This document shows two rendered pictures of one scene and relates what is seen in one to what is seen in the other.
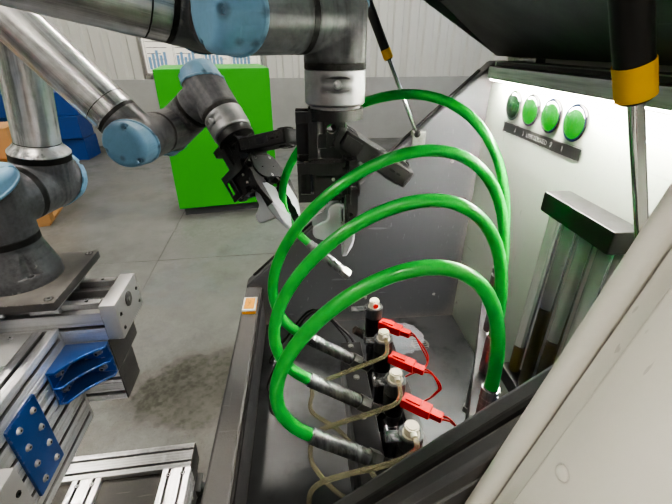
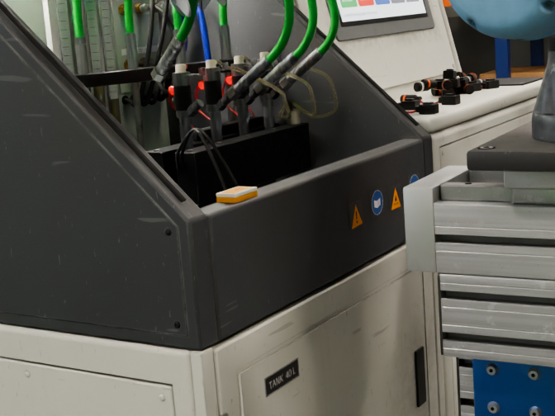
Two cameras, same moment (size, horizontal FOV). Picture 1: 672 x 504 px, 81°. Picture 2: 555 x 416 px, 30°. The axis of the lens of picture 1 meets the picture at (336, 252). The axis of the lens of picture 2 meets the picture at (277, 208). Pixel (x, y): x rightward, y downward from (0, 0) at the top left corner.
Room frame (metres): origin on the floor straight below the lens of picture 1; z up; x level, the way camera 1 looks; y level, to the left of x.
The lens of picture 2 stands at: (1.72, 1.02, 1.19)
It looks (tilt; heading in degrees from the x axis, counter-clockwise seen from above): 11 degrees down; 218
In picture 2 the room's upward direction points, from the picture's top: 4 degrees counter-clockwise
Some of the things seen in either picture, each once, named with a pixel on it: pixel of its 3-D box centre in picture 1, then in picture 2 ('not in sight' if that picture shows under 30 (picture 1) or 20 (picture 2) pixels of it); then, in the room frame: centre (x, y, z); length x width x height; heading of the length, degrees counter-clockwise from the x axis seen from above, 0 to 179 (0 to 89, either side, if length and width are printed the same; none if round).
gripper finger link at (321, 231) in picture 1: (333, 231); not in sight; (0.51, 0.00, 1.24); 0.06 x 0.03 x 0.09; 95
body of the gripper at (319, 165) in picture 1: (329, 155); not in sight; (0.52, 0.01, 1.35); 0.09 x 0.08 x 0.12; 95
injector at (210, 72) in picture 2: (373, 389); (221, 132); (0.45, -0.06, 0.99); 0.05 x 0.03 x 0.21; 95
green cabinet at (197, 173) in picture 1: (221, 136); not in sight; (4.07, 1.16, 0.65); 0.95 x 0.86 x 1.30; 106
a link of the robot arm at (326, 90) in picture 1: (335, 90); not in sight; (0.52, 0.00, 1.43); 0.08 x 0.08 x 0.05
